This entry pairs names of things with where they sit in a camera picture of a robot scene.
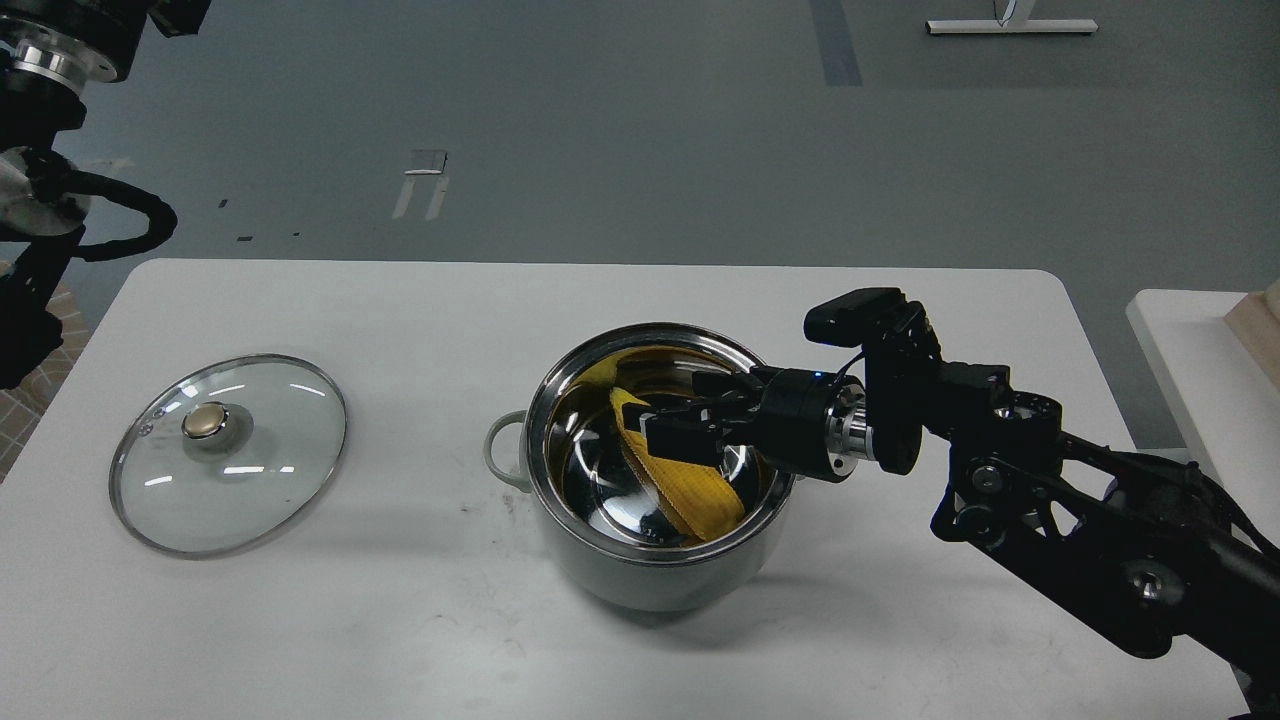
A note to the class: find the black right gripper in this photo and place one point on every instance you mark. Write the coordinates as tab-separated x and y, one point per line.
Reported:
811	424

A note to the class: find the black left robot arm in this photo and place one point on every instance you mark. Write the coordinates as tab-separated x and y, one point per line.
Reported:
46	199

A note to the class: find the yellow corn cob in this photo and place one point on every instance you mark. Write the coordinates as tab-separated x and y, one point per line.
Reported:
697	501

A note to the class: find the white side table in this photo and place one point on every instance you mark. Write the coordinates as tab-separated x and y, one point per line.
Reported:
1225	407

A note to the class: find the glass pot lid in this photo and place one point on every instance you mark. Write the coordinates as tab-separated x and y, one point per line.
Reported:
228	454

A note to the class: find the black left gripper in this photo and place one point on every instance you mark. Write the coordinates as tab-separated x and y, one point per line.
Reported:
76	42

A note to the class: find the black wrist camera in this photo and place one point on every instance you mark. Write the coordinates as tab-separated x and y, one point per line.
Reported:
855	318

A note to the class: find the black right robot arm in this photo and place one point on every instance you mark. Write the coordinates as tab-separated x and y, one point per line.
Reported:
1140	548

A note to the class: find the stainless steel cooking pot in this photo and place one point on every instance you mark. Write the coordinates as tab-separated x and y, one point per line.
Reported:
600	511

